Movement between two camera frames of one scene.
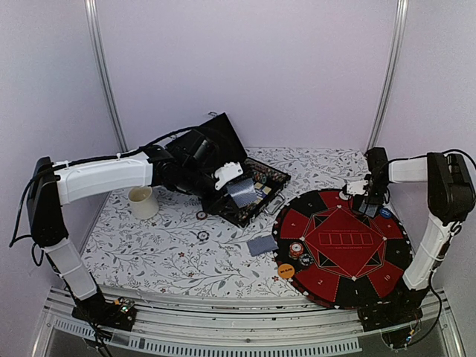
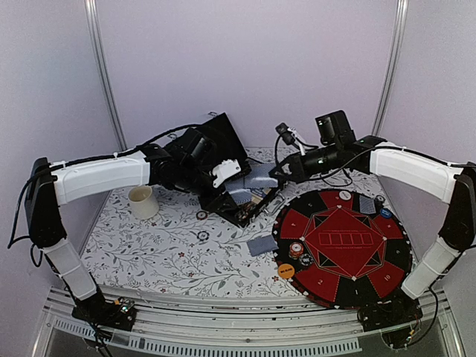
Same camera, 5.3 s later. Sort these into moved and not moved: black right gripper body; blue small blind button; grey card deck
Moved: black right gripper body
Not moved: grey card deck; blue small blind button
